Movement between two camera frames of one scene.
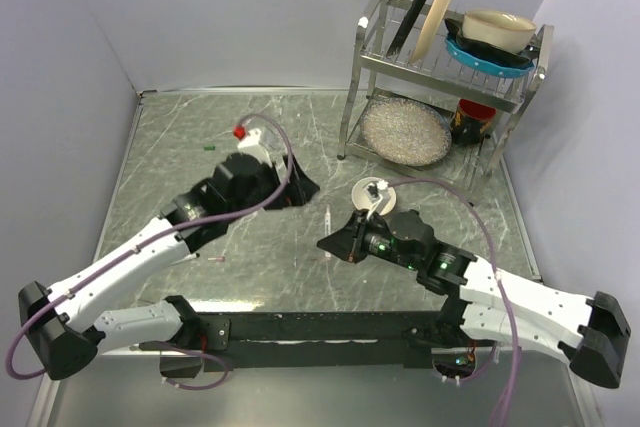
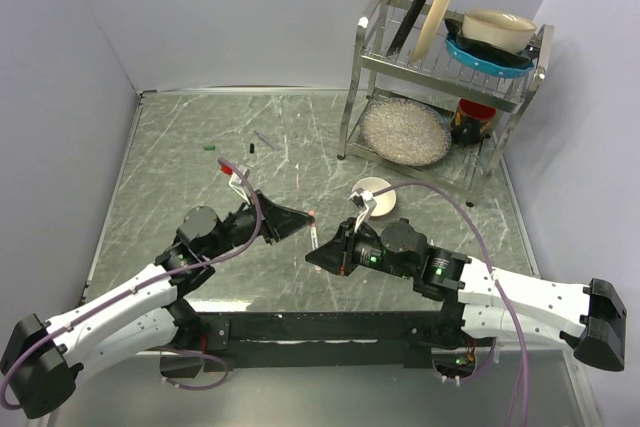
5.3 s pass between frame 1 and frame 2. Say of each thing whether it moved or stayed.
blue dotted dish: stayed
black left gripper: moved
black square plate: stayed
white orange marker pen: moved
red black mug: stayed
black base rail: stayed
